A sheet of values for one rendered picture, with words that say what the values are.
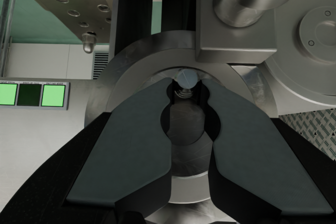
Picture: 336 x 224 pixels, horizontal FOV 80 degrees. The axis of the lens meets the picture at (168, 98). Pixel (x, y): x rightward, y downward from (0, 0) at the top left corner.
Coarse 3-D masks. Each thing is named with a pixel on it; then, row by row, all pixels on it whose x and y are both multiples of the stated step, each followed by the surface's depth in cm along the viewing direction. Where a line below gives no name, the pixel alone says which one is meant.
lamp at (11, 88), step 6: (0, 84) 50; (6, 84) 50; (12, 84) 50; (0, 90) 50; (6, 90) 50; (12, 90) 50; (0, 96) 50; (6, 96) 50; (12, 96) 49; (0, 102) 49; (6, 102) 49; (12, 102) 49
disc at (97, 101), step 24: (144, 48) 16; (168, 48) 16; (192, 48) 16; (120, 72) 16; (240, 72) 16; (96, 96) 16; (264, 96) 15; (168, 216) 14; (192, 216) 14; (216, 216) 14
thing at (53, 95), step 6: (48, 90) 49; (54, 90) 49; (60, 90) 49; (48, 96) 49; (54, 96) 49; (60, 96) 49; (42, 102) 49; (48, 102) 49; (54, 102) 49; (60, 102) 49
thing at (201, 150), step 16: (144, 80) 14; (176, 96) 14; (192, 96) 13; (176, 112) 13; (192, 112) 13; (176, 128) 13; (192, 128) 13; (176, 144) 13; (192, 144) 13; (208, 144) 13; (176, 160) 13; (192, 160) 13; (208, 160) 13; (176, 176) 13; (192, 176) 13
